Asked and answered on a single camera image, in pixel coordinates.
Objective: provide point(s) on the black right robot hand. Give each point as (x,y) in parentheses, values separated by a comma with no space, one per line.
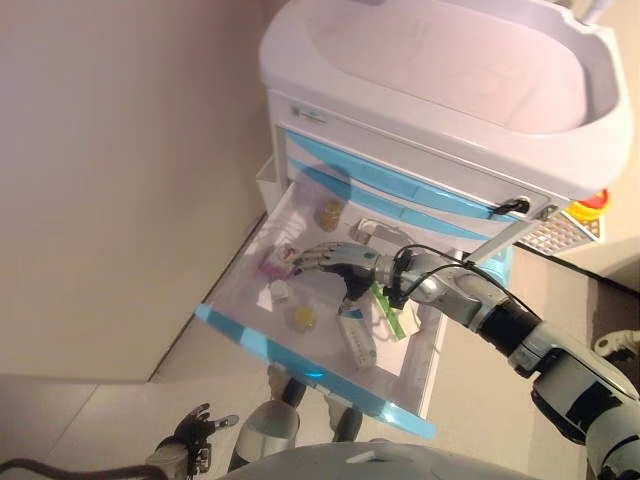
(357,257)

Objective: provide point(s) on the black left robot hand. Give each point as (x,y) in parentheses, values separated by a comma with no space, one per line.
(195,430)

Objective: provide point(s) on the clear jar yellow pills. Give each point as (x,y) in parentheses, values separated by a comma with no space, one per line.
(303,319)
(330,212)

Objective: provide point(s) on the blue white cart drawer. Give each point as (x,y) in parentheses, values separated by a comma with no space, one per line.
(380,172)
(320,372)
(430,217)

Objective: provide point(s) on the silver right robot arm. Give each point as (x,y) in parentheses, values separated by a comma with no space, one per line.
(575,380)

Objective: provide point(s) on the clear foil medicine box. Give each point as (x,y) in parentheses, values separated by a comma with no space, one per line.
(372,229)

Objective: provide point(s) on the green white medicine box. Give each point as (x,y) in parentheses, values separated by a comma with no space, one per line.
(389,307)

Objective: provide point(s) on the pink medicine box red print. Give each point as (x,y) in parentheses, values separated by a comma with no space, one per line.
(277,262)

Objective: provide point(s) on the silver left robot leg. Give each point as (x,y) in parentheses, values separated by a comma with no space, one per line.
(267,430)

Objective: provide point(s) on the white blue pill box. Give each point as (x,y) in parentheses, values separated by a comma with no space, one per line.
(357,340)

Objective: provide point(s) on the black left robot foot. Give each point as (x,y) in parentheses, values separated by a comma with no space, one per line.
(295,395)

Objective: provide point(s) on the black robot foot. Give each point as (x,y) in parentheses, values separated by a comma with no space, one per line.
(295,395)
(350,425)

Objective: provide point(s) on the white side storage bin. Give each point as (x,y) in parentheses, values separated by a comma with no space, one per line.
(267,172)

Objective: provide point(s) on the blue lidded cart waste bin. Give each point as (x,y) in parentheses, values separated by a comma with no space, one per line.
(502,260)

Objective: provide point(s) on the black right robot foot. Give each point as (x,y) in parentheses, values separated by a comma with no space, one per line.
(350,425)

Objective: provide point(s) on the grey robot torso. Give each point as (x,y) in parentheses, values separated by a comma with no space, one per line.
(350,462)

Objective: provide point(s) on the black cart lock key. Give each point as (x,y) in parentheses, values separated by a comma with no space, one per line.
(510,205)

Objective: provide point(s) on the white perforated side basket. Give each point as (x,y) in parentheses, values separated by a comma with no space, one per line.
(560,232)

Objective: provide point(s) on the white medical cart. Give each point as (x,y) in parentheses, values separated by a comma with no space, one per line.
(550,165)

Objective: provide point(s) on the yellow sharps container red lid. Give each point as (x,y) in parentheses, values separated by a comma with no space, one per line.
(592,205)

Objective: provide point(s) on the white bed caster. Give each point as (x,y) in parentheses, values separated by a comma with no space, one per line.
(615,342)

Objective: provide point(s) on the white IV pole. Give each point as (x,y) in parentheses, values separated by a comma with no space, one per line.
(595,7)

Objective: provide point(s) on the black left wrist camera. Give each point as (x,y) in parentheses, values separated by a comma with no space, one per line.
(204,457)

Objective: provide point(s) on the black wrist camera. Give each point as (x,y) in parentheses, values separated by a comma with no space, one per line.
(204,457)
(397,295)

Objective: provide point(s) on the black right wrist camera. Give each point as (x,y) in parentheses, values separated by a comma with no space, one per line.
(397,295)

